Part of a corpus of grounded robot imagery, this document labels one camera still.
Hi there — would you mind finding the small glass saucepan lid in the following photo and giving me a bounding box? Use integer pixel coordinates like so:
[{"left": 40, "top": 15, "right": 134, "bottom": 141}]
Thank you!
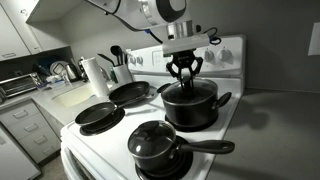
[{"left": 127, "top": 120, "right": 177, "bottom": 160}]

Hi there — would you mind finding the black spatula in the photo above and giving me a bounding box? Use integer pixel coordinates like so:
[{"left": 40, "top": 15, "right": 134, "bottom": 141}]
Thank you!
[{"left": 97, "top": 52, "right": 117, "bottom": 68}]

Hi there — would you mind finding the white electric stove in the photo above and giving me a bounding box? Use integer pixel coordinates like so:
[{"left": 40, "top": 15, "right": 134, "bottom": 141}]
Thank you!
[{"left": 59, "top": 34, "right": 248, "bottom": 180}]

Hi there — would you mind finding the large black two-handled pot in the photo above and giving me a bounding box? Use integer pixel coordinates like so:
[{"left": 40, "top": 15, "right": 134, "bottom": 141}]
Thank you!
[{"left": 156, "top": 78, "right": 233, "bottom": 129}]

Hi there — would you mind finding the white wall outlet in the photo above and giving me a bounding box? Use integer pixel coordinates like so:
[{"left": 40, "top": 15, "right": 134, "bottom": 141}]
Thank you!
[{"left": 307, "top": 22, "right": 320, "bottom": 57}]

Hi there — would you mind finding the white utensil holder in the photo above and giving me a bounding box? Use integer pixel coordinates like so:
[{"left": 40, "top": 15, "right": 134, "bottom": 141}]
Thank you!
[{"left": 112, "top": 63, "right": 135, "bottom": 86}]

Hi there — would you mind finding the small black frying pan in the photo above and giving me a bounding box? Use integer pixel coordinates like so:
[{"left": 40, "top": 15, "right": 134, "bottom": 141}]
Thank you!
[{"left": 74, "top": 95, "right": 150, "bottom": 127}]

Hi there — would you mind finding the steel kettle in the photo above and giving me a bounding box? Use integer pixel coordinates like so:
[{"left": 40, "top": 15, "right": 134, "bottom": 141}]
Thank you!
[{"left": 64, "top": 62, "right": 81, "bottom": 83}]

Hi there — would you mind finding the white drawer cabinet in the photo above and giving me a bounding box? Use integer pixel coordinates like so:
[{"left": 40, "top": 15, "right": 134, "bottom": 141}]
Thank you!
[{"left": 0, "top": 99, "right": 62, "bottom": 165}]

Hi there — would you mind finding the white kitchen sink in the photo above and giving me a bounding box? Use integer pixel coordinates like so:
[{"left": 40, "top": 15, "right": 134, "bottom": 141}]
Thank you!
[{"left": 52, "top": 83, "right": 97, "bottom": 108}]

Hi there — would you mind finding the white plate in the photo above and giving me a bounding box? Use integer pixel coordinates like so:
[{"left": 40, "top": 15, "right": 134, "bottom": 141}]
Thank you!
[{"left": 49, "top": 61, "right": 69, "bottom": 77}]

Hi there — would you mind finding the large glass pot lid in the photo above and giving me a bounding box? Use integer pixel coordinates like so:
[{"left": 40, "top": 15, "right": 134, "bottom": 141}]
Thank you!
[{"left": 161, "top": 75, "right": 219, "bottom": 106}]

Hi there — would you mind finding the small black saucepan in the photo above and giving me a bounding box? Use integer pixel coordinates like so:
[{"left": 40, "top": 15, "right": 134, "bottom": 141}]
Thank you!
[{"left": 132, "top": 133, "right": 236, "bottom": 175}]

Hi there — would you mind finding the large black frying pan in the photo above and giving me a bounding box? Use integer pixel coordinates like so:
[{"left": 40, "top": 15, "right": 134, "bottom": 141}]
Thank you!
[{"left": 108, "top": 80, "right": 168, "bottom": 106}]

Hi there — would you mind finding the white wall cabinet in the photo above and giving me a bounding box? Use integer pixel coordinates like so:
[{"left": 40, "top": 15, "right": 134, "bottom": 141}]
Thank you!
[{"left": 0, "top": 0, "right": 84, "bottom": 62}]

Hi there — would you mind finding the silver toaster oven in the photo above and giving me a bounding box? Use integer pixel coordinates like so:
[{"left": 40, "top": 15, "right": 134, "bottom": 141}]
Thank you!
[{"left": 0, "top": 72, "right": 43, "bottom": 100}]

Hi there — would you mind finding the white paper towel roll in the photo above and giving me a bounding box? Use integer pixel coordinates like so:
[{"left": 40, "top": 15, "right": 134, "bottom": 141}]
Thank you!
[{"left": 80, "top": 56, "right": 111, "bottom": 98}]

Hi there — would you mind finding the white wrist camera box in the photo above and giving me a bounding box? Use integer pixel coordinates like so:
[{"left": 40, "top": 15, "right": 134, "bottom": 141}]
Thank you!
[{"left": 161, "top": 34, "right": 211, "bottom": 56}]

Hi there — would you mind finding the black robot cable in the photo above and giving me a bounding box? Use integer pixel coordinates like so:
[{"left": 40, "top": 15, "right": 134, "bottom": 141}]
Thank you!
[{"left": 143, "top": 26, "right": 223, "bottom": 47}]

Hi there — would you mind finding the black ladle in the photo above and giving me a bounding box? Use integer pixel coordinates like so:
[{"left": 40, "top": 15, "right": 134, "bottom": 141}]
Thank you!
[{"left": 110, "top": 45, "right": 124, "bottom": 66}]

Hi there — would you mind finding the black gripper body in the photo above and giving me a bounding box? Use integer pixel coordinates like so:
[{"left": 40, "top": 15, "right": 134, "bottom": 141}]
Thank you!
[{"left": 173, "top": 49, "right": 198, "bottom": 67}]

